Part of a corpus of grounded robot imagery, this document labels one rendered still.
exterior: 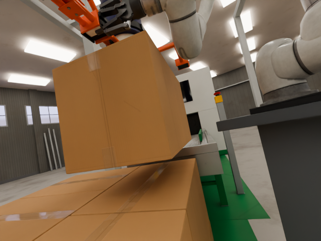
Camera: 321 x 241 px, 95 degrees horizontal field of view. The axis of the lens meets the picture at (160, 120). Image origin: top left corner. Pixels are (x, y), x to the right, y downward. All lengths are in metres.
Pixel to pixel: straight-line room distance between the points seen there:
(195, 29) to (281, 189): 0.69
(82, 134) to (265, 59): 0.80
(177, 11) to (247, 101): 11.10
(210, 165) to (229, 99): 10.74
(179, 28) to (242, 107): 11.08
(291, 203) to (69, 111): 0.90
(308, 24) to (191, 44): 0.39
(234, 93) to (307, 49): 11.00
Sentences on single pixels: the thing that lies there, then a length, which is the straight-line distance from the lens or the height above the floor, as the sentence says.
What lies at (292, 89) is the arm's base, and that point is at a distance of 0.79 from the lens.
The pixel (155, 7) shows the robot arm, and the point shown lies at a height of 1.16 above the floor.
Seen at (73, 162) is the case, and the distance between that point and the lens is 0.62.
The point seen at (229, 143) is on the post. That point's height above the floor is 0.50.
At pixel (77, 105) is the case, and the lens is 0.60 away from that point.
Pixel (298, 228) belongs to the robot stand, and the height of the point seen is 0.30.
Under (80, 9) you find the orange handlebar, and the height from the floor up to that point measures 1.19.
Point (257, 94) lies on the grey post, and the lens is 4.12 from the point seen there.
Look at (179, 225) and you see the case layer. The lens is 0.40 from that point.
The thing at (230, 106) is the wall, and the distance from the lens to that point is 11.68.
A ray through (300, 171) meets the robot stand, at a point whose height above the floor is 0.51.
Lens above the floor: 0.76
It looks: 4 degrees up
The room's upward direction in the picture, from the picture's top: 12 degrees counter-clockwise
